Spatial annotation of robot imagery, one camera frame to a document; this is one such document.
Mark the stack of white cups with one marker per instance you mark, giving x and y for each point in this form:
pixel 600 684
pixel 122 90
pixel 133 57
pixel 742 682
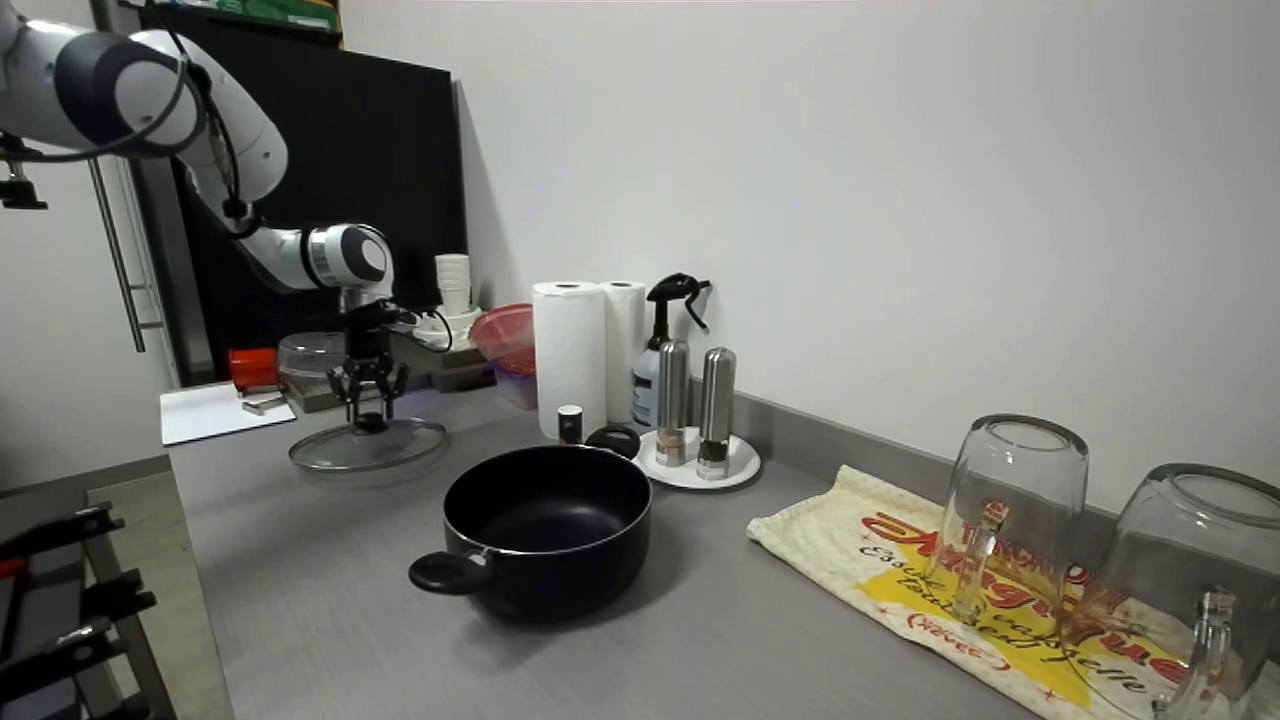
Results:
pixel 453 282

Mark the printed cream dish towel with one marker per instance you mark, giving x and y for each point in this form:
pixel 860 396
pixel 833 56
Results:
pixel 830 535

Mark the black cooking pot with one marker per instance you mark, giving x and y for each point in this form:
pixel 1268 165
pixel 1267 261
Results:
pixel 560 575

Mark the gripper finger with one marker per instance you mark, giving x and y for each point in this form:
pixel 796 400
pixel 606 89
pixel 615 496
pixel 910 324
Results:
pixel 394 384
pixel 346 385

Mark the steel pepper mill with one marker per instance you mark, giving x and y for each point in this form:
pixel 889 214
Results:
pixel 716 410

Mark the dark flat box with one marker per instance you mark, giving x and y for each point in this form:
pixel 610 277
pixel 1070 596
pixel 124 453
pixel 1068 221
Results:
pixel 460 368

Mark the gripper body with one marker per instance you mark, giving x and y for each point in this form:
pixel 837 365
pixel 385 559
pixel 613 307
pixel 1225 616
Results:
pixel 369 338

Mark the red plastic bowl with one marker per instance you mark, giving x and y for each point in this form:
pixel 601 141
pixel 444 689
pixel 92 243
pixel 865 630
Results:
pixel 500 335

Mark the clear glass bowl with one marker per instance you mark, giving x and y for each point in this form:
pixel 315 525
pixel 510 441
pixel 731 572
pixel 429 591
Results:
pixel 305 358

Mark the black rack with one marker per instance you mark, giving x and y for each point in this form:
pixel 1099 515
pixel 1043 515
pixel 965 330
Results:
pixel 60 620

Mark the small metal tool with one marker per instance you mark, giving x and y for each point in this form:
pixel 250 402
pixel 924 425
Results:
pixel 263 404

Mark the white paper towel roll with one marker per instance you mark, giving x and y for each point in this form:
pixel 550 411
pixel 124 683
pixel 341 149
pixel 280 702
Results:
pixel 626 350
pixel 568 360

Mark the small black bottle white cap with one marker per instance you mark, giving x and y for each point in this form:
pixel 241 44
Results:
pixel 570 425

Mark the steel salt mill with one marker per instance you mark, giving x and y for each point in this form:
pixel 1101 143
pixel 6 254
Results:
pixel 672 400

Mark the spray bottle with black trigger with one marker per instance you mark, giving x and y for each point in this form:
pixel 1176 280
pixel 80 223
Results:
pixel 645 385

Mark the white flat board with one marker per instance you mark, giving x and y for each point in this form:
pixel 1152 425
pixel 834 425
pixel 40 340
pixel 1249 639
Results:
pixel 210 412

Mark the black tall cabinet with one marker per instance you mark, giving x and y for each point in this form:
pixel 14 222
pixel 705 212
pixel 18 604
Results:
pixel 370 130

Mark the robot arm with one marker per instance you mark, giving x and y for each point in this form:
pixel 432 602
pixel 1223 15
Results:
pixel 120 85

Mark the glass beer mug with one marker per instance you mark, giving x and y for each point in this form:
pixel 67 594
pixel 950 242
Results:
pixel 1190 560
pixel 1015 480

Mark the white dish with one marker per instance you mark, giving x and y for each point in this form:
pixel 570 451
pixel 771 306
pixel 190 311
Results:
pixel 462 322

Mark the red cup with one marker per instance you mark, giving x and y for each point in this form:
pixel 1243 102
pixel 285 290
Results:
pixel 252 368

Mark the white round plate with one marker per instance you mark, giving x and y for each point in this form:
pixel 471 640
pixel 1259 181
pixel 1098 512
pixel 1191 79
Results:
pixel 742 462

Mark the glass pot lid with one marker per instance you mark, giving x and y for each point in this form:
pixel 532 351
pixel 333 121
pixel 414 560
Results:
pixel 340 450

